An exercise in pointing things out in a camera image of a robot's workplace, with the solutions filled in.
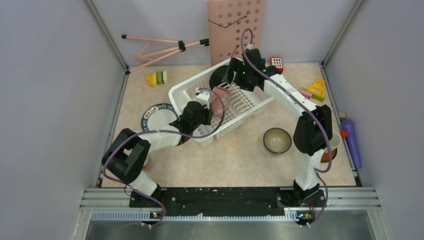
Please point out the green toy brick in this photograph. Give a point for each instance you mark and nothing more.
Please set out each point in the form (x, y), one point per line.
(314, 95)

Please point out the pink pegboard panel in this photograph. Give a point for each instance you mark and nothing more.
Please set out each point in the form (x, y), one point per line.
(231, 22)

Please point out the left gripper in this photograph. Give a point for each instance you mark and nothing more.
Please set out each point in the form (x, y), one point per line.
(208, 113)

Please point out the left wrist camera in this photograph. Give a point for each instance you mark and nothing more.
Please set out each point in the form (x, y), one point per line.
(203, 97)

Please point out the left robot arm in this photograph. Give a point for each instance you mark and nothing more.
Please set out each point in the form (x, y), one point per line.
(128, 153)

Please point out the pink toy brick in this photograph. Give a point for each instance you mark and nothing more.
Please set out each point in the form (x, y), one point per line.
(306, 94)

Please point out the striped toy block stack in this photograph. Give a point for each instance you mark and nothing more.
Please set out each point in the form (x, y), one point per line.
(157, 78)

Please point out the red toy block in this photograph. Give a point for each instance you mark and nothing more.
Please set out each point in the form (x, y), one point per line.
(277, 62)

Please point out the pink mug white inside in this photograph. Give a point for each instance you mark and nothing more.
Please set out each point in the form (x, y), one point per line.
(147, 164)

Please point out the dark bowl beige inside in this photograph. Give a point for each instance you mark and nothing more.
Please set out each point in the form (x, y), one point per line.
(277, 140)

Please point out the small red toy ball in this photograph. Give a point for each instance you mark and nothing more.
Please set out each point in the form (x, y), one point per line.
(344, 134)

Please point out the white plate green rim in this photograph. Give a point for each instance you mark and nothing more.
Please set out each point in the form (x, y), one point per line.
(158, 116)

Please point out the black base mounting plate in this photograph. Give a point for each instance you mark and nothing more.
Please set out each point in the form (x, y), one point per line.
(287, 196)

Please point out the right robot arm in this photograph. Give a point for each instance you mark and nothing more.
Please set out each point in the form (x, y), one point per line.
(313, 130)

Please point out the purple toy handle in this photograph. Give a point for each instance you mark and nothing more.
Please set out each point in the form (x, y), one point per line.
(349, 127)

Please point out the cream cup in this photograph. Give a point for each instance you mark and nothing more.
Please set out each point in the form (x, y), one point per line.
(335, 140)

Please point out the small wooden cube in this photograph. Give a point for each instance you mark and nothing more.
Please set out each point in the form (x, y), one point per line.
(342, 116)

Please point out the yellow toy triangle block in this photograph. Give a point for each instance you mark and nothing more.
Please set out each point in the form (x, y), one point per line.
(318, 87)

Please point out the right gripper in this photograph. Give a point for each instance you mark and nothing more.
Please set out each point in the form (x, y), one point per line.
(236, 66)

